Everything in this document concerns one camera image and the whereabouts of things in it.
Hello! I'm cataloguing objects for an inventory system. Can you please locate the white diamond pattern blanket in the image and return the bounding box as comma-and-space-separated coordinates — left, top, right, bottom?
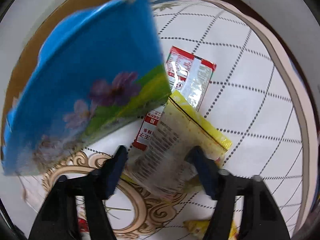
15, 0, 315, 240

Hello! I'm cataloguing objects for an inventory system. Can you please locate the clear yellow edged snack packet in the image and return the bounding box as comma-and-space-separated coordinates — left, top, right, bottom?
125, 91, 232, 201

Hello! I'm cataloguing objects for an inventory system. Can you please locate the red white strip snack packet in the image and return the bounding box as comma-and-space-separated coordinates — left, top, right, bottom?
132, 46, 217, 151

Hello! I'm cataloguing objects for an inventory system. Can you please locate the open cardboard milk box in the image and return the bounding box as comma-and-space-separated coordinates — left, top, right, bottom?
1, 0, 171, 176

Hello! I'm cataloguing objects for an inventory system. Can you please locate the yellow guoba snack bag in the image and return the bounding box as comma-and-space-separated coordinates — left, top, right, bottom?
183, 219, 238, 240

